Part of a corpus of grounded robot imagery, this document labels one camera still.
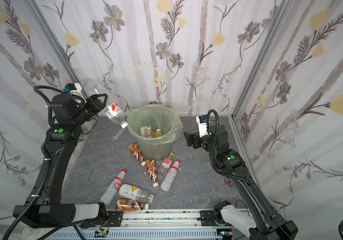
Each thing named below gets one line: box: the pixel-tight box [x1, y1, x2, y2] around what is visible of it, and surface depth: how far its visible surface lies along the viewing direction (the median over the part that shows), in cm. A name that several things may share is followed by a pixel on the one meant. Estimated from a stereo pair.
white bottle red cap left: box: [100, 169, 127, 206], surface depth 82 cm
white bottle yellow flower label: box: [144, 127, 152, 139], surface depth 94 cm
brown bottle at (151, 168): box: [145, 159, 159, 188], surface depth 88 cm
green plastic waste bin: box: [126, 104, 184, 161], surface depth 90 cm
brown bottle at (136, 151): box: [129, 143, 146, 167], surface depth 95 cm
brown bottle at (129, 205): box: [116, 198, 150, 212], surface depth 76 cm
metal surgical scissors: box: [81, 166, 93, 187], surface depth 88 cm
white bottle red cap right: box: [160, 159, 181, 192], surface depth 86 cm
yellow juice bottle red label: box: [153, 129, 162, 138], surface depth 100 cm
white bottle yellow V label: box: [119, 184, 155, 203], surface depth 79 cm
